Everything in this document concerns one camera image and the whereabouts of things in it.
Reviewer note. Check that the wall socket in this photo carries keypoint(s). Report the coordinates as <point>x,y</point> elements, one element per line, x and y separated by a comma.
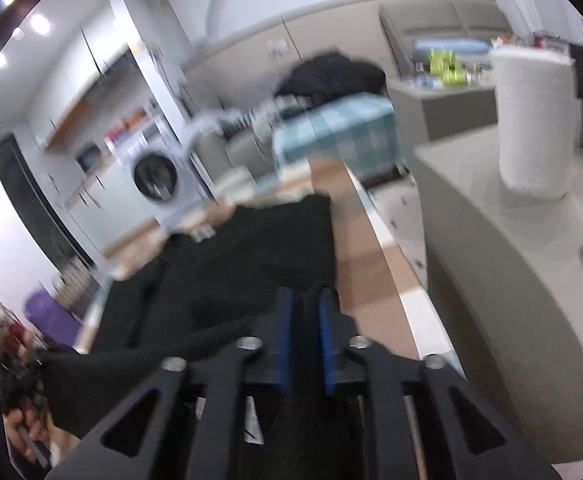
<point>277,47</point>

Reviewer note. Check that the grey armchair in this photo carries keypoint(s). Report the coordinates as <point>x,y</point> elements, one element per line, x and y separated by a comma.
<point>236,157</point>

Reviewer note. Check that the person's left hand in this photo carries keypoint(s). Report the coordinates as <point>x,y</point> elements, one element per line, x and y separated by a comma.
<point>19,425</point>

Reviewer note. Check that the metal shelf rack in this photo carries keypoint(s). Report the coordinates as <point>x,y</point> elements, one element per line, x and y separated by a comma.
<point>1,340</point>

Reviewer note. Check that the teal checked blanket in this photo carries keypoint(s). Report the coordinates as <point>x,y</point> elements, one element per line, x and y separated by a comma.
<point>336,132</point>

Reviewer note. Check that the grey and white cloth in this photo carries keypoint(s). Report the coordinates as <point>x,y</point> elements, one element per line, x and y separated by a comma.
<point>221,117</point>

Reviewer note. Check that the grey counter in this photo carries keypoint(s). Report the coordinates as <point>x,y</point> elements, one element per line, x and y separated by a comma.
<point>496,260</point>

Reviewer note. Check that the white base cabinet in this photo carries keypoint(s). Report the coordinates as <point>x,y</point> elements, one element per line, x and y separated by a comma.
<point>99,200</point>

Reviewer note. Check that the yellow-green object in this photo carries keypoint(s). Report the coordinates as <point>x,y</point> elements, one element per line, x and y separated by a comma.
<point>444,65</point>

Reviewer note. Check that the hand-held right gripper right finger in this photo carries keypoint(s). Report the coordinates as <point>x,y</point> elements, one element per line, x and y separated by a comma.
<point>328,345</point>

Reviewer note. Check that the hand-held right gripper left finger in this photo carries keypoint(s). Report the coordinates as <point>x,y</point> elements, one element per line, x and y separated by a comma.
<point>283,345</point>

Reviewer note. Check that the white washing machine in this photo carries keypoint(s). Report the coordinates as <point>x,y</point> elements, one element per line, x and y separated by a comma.
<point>156,177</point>

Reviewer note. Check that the grey low cabinet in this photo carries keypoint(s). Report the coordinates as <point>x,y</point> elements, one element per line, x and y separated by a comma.
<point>441,110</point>

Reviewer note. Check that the white paper roll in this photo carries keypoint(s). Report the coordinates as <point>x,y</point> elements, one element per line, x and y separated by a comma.
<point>531,120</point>

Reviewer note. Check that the black cloth pile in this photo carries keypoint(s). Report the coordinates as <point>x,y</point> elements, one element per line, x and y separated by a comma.
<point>331,77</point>

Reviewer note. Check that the purple bin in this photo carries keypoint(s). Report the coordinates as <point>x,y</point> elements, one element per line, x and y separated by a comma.
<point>51,317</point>

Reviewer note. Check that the black knit shirt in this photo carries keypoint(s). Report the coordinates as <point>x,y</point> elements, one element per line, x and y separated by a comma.
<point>251,260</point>

